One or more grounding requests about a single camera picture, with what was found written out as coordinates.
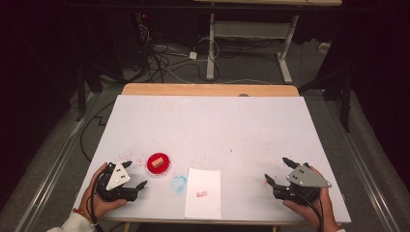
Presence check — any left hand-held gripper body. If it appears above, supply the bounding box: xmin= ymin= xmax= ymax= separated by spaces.
xmin=96 ymin=161 xmax=139 ymax=203

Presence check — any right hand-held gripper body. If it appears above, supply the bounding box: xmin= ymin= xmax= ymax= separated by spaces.
xmin=272 ymin=161 xmax=333 ymax=206

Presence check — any round red ink pad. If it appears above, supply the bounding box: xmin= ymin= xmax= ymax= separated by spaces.
xmin=145 ymin=152 xmax=172 ymax=177

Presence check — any person's left hand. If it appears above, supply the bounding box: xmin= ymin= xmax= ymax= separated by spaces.
xmin=78 ymin=162 xmax=129 ymax=220

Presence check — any person's right hand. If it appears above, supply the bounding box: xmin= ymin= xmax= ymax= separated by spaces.
xmin=282 ymin=165 xmax=343 ymax=232

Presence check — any white paper sheet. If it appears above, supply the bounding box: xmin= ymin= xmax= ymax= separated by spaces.
xmin=184 ymin=167 xmax=222 ymax=220

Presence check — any black metal stand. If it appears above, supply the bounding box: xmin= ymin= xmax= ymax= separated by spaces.
xmin=74 ymin=62 xmax=89 ymax=123
xmin=340 ymin=72 xmax=353 ymax=133

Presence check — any white table board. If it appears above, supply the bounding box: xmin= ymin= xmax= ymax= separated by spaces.
xmin=73 ymin=94 xmax=352 ymax=225

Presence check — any wooden table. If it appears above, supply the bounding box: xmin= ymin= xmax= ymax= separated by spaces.
xmin=121 ymin=82 xmax=301 ymax=98

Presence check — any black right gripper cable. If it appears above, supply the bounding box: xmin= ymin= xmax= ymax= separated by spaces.
xmin=298 ymin=188 xmax=325 ymax=228

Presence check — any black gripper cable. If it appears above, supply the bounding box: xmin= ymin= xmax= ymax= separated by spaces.
xmin=298 ymin=188 xmax=325 ymax=228
xmin=89 ymin=169 xmax=112 ymax=232

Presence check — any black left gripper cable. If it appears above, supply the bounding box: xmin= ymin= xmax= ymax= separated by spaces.
xmin=89 ymin=169 xmax=112 ymax=232

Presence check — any red bracelet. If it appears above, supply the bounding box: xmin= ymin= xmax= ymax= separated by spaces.
xmin=72 ymin=208 xmax=93 ymax=224

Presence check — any black floor cable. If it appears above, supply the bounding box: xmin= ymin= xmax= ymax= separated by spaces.
xmin=79 ymin=101 xmax=116 ymax=162

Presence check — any metal floor rail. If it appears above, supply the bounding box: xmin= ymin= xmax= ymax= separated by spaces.
xmin=17 ymin=92 xmax=100 ymax=232
xmin=305 ymin=96 xmax=402 ymax=232

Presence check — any tangle of floor cables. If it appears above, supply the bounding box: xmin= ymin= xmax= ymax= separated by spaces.
xmin=133 ymin=23 xmax=221 ymax=85

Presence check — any white metal desk frame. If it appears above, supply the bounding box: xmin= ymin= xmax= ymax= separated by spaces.
xmin=192 ymin=0 xmax=343 ymax=85

